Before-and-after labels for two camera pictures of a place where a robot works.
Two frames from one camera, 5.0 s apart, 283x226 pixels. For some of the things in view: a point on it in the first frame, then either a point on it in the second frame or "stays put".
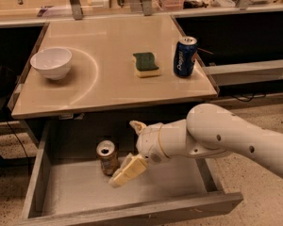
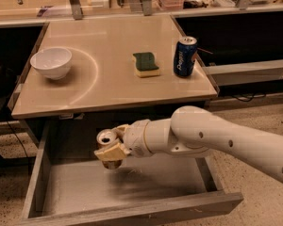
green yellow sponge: x=145 y=65 stays put
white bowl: x=53 y=61 stays put
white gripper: x=149 y=142 to x=136 y=137
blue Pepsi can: x=185 y=54 stays put
